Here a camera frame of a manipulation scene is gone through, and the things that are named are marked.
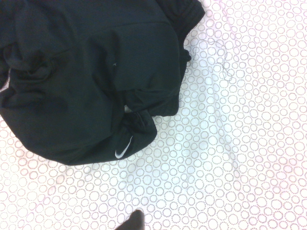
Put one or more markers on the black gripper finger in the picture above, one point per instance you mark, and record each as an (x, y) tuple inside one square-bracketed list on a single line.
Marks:
[(135, 221)]

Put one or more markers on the black Nike garment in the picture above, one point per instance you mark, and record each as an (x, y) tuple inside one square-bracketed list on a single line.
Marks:
[(72, 83)]

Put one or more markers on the white circle-patterned duvet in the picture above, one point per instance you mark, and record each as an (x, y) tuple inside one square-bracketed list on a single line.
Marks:
[(227, 143)]

